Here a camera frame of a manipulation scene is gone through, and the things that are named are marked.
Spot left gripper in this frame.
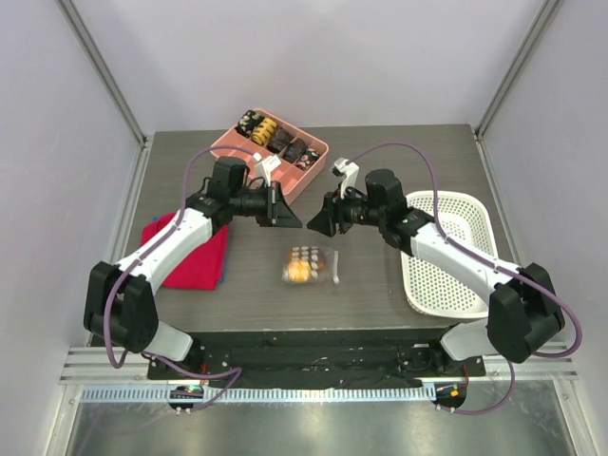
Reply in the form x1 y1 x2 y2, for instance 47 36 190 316
230 181 303 228

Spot dark red fake fruit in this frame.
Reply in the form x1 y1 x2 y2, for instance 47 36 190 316
309 249 327 273

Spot clear zip top bag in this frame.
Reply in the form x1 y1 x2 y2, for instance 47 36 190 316
281 245 340 285

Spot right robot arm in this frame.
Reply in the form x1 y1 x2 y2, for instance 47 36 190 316
307 169 565 375

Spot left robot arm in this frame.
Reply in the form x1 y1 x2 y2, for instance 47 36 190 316
84 157 302 379

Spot pink divided tray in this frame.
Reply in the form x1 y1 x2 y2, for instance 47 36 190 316
211 108 329 203

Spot black spotted sock roll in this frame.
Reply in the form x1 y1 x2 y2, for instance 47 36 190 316
294 147 320 172

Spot dark brown sock roll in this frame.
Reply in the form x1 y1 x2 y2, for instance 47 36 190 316
266 127 294 154

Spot yellow black sock roll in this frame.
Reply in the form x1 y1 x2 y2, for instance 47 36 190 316
250 117 277 146

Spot black floral sock roll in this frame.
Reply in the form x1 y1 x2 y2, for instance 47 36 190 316
235 109 264 138

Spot red folded cloth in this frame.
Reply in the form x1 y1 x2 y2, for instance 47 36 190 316
137 209 229 291

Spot white perforated basket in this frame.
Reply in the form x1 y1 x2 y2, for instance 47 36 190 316
401 190 498 320

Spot blue folded cloth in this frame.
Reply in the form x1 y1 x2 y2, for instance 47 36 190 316
162 226 230 291

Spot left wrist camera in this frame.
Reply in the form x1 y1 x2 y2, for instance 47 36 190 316
252 153 281 185

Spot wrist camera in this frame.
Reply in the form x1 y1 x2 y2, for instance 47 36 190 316
332 158 359 195
252 153 281 185

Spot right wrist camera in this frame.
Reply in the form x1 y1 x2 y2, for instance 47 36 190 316
332 158 359 195

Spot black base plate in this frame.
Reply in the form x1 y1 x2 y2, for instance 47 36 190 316
146 325 486 384

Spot white slotted cable duct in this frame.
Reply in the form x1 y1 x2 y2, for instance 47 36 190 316
81 384 436 404

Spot left aluminium frame post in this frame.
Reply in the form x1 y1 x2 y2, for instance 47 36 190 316
55 0 154 148

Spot aluminium frame post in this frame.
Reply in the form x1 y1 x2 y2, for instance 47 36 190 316
473 0 566 142
55 0 154 148

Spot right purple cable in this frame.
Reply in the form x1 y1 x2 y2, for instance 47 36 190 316
349 141 583 415

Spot right aluminium frame post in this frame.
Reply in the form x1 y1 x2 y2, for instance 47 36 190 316
473 0 566 142

